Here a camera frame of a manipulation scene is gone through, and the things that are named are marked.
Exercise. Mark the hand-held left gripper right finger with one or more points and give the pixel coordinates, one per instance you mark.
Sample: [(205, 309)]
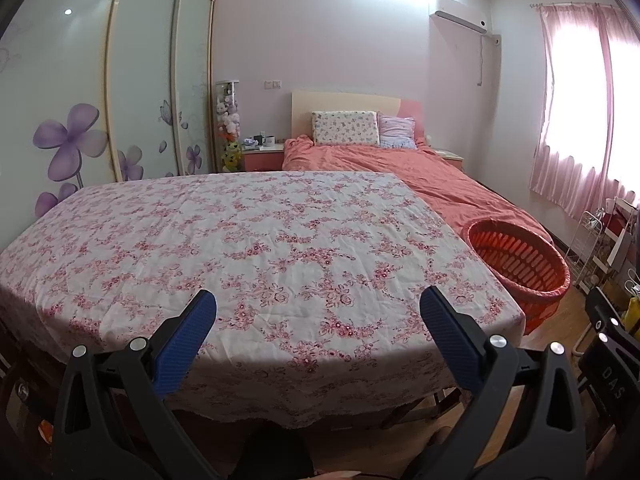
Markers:
[(450, 337)]

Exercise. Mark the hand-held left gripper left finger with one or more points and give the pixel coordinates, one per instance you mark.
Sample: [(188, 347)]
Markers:
[(185, 345)]

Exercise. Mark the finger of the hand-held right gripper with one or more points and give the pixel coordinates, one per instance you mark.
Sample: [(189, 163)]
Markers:
[(607, 315)]

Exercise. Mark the orange plastic basket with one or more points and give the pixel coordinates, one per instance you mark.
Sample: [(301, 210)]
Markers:
[(530, 290)]

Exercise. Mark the yellow bottle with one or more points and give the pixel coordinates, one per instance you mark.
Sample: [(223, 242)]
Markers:
[(632, 315)]

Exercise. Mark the cluttered desk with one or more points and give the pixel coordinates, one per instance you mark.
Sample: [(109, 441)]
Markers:
[(617, 240)]

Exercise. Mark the pink floral tablecloth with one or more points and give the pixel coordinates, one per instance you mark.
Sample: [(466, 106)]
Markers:
[(200, 260)]

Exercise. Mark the person's bare foot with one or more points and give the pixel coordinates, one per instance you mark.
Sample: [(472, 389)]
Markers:
[(439, 442)]

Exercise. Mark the orange pink duvet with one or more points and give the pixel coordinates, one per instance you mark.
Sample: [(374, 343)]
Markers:
[(450, 185)]

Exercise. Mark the pink window curtain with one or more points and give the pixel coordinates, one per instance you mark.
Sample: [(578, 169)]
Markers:
[(555, 170), (627, 125)]

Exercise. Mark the pink nightstand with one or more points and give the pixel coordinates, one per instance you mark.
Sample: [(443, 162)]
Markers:
[(447, 157), (262, 160)]

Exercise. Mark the yellow green plush toy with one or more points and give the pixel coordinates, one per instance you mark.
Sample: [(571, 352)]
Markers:
[(232, 156)]

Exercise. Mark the pink striped pillow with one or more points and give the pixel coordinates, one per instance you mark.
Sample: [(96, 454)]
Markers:
[(397, 130)]

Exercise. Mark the floral pillow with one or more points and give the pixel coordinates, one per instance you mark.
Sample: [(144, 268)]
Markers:
[(345, 127)]

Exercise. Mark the clear toy display tower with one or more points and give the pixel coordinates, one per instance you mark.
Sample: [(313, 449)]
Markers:
[(229, 110)]

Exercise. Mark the beige pink headboard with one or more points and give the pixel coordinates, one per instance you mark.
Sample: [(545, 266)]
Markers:
[(340, 102)]

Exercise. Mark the air conditioner pipe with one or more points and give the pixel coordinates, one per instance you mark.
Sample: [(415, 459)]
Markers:
[(482, 60)]

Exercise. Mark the flower print sliding wardrobe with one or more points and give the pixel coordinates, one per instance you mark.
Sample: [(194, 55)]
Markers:
[(75, 85)]

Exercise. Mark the curtain rod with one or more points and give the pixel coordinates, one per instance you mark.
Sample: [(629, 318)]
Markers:
[(565, 6)]

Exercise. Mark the white air conditioner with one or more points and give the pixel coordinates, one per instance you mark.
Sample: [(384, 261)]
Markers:
[(460, 15)]

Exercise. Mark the wooden table frame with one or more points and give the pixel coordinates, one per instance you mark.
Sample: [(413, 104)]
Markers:
[(415, 407)]

